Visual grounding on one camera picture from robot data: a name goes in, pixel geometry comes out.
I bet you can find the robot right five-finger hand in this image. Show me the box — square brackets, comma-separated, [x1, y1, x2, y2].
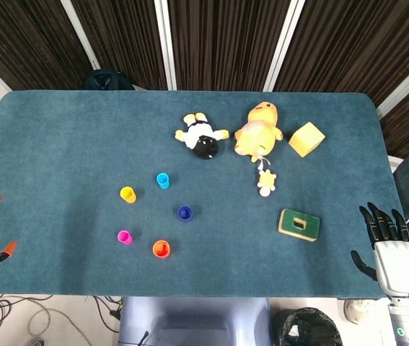
[350, 201, 409, 298]

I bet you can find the yellow plastic cup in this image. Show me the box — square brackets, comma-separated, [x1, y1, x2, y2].
[119, 186, 137, 205]

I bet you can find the dark blue plastic cup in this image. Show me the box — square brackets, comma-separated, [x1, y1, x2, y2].
[177, 205, 194, 223]

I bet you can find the white shoe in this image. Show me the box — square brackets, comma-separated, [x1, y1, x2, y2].
[343, 298, 371, 324]

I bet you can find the black trash bin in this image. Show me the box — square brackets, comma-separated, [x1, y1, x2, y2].
[272, 306, 344, 346]

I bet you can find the green-topped sponge block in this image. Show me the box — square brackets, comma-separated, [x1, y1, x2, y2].
[278, 208, 321, 243]

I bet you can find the teal table cloth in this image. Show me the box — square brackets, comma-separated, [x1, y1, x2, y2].
[0, 89, 407, 299]

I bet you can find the yellow foam cube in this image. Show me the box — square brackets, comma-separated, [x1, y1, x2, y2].
[288, 121, 326, 159]

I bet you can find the small yellow plush pendant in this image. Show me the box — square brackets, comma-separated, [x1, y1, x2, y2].
[256, 168, 278, 198]

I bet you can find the orange plastic cup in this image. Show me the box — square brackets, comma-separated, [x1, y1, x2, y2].
[151, 239, 172, 260]

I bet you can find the large yellow plush bear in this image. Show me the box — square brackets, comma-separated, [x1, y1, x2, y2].
[233, 101, 284, 163]

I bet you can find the black bag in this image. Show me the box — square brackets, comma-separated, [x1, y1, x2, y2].
[84, 68, 135, 92]

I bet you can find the blue-grey robot torso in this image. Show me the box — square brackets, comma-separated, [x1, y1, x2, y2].
[117, 296, 273, 346]

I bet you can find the black-headed plush doll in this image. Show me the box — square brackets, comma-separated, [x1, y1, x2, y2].
[174, 112, 230, 161]

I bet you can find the white floor cable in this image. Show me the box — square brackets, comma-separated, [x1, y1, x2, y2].
[27, 298, 93, 346]

